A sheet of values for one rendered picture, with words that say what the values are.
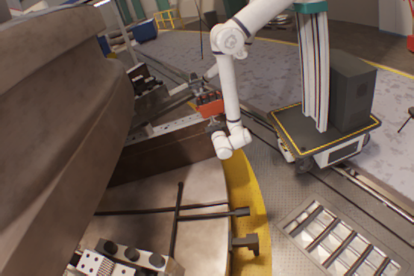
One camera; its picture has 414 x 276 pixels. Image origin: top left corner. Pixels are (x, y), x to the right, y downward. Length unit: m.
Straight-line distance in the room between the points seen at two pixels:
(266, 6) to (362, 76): 1.02
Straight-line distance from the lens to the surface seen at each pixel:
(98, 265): 0.98
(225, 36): 0.90
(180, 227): 1.50
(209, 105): 1.53
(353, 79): 1.68
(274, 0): 0.98
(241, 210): 1.39
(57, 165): 1.02
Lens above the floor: 1.54
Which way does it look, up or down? 33 degrees down
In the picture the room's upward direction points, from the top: 18 degrees counter-clockwise
